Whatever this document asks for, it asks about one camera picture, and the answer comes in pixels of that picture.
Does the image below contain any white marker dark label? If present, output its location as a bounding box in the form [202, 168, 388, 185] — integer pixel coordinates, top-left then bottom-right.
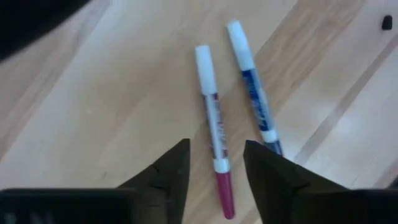
[226, 19, 284, 157]

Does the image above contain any small black cap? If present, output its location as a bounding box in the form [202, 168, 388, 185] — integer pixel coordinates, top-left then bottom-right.
[381, 14, 394, 31]

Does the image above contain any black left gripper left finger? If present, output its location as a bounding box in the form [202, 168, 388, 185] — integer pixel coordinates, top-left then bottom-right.
[118, 138, 191, 224]

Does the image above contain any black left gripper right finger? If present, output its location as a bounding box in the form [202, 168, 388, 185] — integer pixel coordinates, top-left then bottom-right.
[243, 139, 389, 224]

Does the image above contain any red cap white marker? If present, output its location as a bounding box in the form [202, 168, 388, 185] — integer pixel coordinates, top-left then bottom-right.
[194, 44, 236, 220]

